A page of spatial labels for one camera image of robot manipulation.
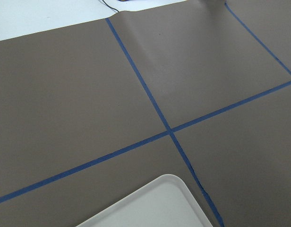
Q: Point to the cream plastic tray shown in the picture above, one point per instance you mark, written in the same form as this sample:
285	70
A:
164	202

